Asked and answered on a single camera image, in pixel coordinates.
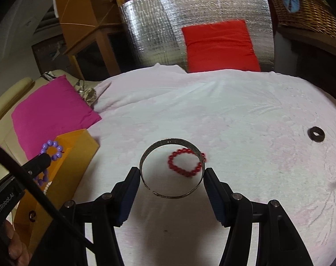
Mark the white blanket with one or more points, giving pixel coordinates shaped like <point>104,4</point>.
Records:
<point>240,102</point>

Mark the dark wooden shelf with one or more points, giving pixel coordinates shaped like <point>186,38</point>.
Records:
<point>309,55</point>

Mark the person's left hand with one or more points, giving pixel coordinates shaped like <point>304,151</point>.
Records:
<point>14,243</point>

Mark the metal bangle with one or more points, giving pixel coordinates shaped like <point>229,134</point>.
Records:
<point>168,141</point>

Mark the wicker basket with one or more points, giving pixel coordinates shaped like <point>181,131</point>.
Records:
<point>314,11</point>

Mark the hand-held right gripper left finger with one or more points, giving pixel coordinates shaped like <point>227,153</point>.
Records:
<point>129,196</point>

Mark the red cushion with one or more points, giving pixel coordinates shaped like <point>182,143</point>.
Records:
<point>217,47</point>

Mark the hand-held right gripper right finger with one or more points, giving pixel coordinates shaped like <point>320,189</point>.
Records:
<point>215,196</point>

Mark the pink cushion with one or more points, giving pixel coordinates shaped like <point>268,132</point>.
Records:
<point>54,110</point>

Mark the silver insulation panel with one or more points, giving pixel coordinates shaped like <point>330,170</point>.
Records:
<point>151,27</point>

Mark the orange box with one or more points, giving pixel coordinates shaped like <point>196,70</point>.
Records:
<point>74,155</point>

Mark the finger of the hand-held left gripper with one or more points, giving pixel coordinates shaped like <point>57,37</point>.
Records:
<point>38,164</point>

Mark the wooden rack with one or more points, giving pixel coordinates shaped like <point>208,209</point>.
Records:
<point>82,5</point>

